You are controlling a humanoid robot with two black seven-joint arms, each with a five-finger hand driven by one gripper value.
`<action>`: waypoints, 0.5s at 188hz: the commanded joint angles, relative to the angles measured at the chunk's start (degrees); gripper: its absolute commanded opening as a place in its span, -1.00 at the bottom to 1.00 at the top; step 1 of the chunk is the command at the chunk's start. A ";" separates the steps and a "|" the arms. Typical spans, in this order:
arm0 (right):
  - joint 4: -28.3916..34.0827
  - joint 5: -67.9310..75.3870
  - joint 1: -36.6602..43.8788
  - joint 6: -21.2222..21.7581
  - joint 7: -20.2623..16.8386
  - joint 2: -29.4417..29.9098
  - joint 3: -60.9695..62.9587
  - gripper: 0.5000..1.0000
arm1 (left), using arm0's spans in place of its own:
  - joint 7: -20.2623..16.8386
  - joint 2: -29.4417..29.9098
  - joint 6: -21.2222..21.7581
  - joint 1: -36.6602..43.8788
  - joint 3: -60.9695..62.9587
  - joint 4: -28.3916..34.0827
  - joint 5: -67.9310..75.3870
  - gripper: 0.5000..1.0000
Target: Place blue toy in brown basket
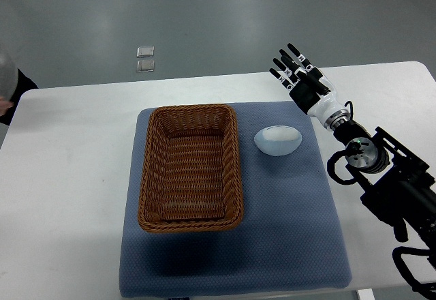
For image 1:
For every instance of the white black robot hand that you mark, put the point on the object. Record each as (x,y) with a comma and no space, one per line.
(313,93)

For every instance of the light blue egg toy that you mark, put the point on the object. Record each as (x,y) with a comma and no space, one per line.
(278,140)

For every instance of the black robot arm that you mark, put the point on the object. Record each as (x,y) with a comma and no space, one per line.
(395,181)

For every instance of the brown wicker basket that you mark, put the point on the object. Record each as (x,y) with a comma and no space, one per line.
(191,177)

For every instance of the upper metal floor plate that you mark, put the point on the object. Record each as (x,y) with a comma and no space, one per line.
(145,51)

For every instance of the blue padded mat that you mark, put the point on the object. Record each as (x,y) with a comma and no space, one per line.
(289,239)

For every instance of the person at table edge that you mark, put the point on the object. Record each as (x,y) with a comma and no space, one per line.
(14,83)

